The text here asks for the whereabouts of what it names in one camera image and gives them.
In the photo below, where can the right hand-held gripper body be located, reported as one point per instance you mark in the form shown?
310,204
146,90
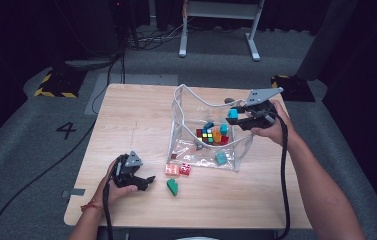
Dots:
259,115

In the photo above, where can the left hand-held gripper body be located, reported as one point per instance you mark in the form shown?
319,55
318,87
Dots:
124,175

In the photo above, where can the small light blue toy brick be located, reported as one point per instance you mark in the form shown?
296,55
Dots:
233,114

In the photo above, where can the teal square toy brick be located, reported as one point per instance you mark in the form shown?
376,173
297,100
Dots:
224,129

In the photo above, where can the plain red toy brick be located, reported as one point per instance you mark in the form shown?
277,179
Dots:
224,140

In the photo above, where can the green toy brick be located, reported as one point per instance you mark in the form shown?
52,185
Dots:
172,187

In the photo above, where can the large pink toy brick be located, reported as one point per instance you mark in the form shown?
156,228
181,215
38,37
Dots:
172,170

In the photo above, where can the blue irregular toy brick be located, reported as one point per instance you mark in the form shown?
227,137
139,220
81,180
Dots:
209,126

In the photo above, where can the multicoloured puzzle cube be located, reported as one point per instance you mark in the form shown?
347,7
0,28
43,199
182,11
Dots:
205,136

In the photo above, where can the red brick with white dots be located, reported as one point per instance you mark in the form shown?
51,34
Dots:
185,169

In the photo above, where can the teal sloped toy brick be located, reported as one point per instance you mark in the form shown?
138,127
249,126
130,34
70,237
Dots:
221,158

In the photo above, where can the clear plastic bag white trim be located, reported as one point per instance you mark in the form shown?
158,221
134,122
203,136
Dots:
192,160

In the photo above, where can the person's right hand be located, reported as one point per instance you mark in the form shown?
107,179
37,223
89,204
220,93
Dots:
276,131

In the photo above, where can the person's left hand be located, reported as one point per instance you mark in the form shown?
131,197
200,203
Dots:
111,195

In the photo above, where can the grey table grommet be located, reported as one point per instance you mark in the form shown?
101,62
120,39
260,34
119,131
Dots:
229,100

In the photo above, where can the black yellow striped base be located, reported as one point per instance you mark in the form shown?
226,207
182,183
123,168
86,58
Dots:
59,83
296,90

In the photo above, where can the grey tape strip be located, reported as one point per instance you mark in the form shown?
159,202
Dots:
74,192

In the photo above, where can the grey upright panel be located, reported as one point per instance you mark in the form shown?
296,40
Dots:
326,40

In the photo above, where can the dark equipment stand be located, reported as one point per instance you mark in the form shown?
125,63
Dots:
89,63

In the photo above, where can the white metal stand frame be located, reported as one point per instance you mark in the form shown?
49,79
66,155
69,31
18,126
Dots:
222,9

